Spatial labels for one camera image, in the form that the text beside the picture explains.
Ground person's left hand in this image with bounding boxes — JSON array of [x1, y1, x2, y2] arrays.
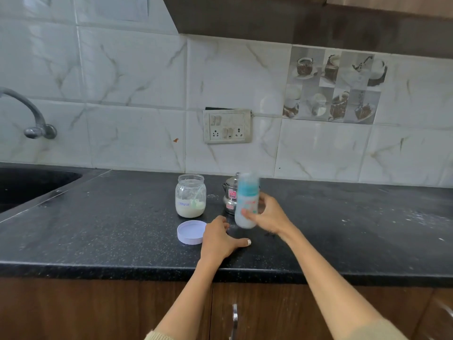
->
[[200, 215, 252, 263]]

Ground person's right hand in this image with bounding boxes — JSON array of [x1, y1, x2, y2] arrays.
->
[[240, 192, 298, 241]]

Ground clear printed baby bottle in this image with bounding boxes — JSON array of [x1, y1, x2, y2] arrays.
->
[[234, 196, 261, 230]]

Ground lavender plastic jar lid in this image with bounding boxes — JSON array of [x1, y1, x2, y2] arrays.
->
[[176, 220, 207, 246]]

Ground blue collar with nipple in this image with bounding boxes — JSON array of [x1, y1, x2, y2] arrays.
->
[[237, 186, 261, 201]]

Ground clear bottle dome cap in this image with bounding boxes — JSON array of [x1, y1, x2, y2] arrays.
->
[[237, 172, 261, 190]]

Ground green plastic scoop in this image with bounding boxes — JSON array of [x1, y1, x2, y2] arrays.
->
[[187, 186, 206, 209]]

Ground small steel kettle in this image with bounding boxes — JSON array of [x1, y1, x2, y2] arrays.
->
[[222, 172, 241, 215]]

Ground glass jar with white powder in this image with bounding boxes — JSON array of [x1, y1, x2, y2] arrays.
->
[[175, 173, 207, 219]]

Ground person's right forearm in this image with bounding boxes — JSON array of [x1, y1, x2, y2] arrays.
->
[[281, 224, 410, 340]]

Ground person's left forearm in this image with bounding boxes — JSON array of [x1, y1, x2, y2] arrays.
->
[[144, 255, 227, 340]]

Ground brown wooden cabinet door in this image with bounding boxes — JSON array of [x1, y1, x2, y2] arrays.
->
[[0, 278, 214, 340], [209, 282, 435, 340], [412, 288, 453, 340]]

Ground black kitchen sink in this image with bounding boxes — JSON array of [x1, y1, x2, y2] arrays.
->
[[0, 167, 83, 213]]

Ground dark overhead cabinet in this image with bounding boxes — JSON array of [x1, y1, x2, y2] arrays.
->
[[161, 0, 453, 60]]

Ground white switch socket board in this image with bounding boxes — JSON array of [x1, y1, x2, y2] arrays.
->
[[202, 109, 253, 145]]

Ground curved steel wall tap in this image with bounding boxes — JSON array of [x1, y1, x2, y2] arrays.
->
[[0, 86, 58, 140]]

